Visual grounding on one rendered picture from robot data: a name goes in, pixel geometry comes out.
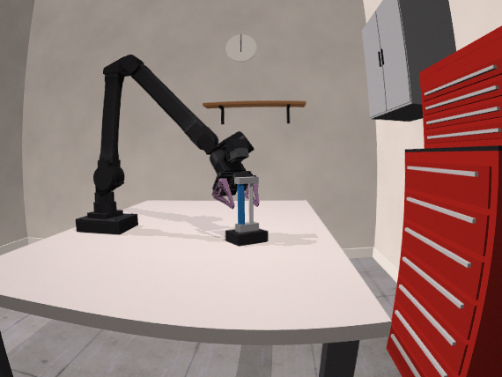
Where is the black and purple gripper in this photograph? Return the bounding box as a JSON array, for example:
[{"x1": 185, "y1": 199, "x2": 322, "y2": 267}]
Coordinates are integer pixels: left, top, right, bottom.
[{"x1": 212, "y1": 171, "x2": 259, "y2": 209}]

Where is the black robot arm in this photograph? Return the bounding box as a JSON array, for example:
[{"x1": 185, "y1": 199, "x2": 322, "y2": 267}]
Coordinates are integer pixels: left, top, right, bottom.
[{"x1": 87, "y1": 55, "x2": 254, "y2": 219}]

